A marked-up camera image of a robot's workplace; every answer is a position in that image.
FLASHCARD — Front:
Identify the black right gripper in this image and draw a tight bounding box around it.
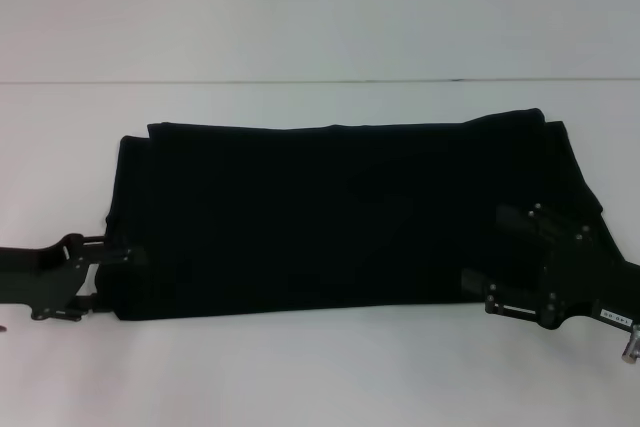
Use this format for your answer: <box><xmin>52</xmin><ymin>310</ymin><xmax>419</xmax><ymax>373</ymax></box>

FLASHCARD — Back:
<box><xmin>462</xmin><ymin>202</ymin><xmax>640</xmax><ymax>333</ymax></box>

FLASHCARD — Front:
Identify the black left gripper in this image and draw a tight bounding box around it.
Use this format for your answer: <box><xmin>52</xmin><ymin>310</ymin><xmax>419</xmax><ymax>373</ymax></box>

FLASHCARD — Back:
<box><xmin>0</xmin><ymin>233</ymin><xmax>151</xmax><ymax>321</ymax></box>

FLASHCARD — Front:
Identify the black shirt with FREE print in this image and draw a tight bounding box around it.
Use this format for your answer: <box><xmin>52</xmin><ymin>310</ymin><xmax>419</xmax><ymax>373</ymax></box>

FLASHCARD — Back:
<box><xmin>102</xmin><ymin>106</ymin><xmax>634</xmax><ymax>323</ymax></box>

